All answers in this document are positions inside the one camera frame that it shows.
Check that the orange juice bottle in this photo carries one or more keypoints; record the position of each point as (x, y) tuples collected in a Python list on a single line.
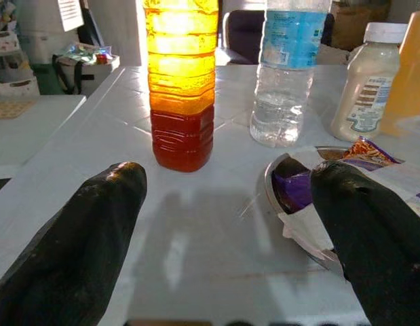
[(411, 68)]

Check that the white paper notice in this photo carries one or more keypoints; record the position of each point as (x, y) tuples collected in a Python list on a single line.
[(71, 13)]

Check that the white basket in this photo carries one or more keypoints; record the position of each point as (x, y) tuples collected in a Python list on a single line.
[(13, 88)]

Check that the woven trivet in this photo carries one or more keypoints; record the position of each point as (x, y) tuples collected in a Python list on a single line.
[(11, 108)]

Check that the dark chair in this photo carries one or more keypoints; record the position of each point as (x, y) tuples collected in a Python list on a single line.
[(245, 34)]

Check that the orange purple snack wrapper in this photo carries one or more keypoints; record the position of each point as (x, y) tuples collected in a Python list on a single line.
[(369, 153)]

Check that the amber liquid plastic bottle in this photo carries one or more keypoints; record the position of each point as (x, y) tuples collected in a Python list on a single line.
[(182, 102)]

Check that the white bucket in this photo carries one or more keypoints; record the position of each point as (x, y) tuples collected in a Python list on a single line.
[(40, 34)]

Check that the brown box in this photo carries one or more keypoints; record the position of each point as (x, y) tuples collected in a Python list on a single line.
[(359, 23)]

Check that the white mayonnaise squeeze bottle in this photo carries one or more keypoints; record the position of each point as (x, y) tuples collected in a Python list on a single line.
[(365, 85)]

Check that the purple snack packet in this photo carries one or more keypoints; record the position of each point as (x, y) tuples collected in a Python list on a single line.
[(294, 190)]

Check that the clear water bottle blue label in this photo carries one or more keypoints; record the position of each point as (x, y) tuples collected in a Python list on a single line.
[(284, 95)]

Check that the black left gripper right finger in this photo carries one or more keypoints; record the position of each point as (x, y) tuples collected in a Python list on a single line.
[(376, 251)]

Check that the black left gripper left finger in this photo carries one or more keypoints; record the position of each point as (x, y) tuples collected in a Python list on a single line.
[(70, 251)]

